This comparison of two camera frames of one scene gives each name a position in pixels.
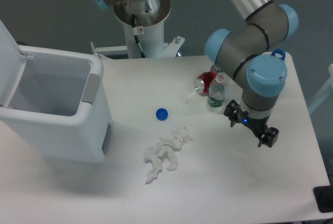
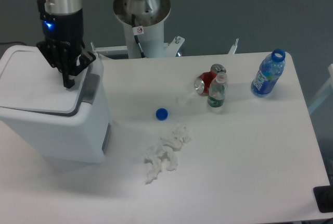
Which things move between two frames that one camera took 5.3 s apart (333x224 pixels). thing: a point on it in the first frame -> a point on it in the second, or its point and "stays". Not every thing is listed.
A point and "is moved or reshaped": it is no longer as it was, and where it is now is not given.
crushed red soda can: [202, 83] stays
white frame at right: [327, 92] stays
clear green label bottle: [217, 90] stays
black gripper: [233, 112] -> [67, 29]
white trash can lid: [12, 65] is moved or reshaped
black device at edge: [323, 197] stays
